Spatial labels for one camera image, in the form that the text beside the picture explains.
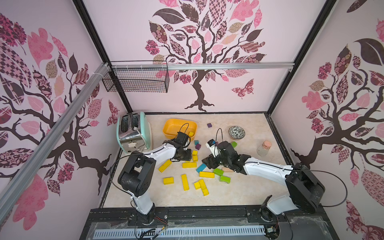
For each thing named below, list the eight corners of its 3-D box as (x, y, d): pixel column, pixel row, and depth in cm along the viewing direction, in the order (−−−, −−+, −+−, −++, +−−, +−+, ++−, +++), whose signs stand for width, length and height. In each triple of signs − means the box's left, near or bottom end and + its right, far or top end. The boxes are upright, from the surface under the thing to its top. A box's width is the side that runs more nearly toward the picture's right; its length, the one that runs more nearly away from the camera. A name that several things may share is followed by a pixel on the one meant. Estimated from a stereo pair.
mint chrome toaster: (127, 158, 96) (115, 143, 82) (127, 130, 111) (117, 113, 97) (153, 151, 99) (146, 135, 85) (150, 125, 114) (143, 108, 100)
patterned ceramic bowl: (229, 139, 106) (230, 135, 103) (227, 129, 112) (228, 126, 109) (244, 139, 106) (245, 135, 103) (241, 129, 112) (243, 126, 109)
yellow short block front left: (163, 184, 86) (162, 183, 85) (164, 178, 89) (163, 177, 87) (174, 184, 86) (173, 183, 85) (174, 178, 89) (174, 177, 87)
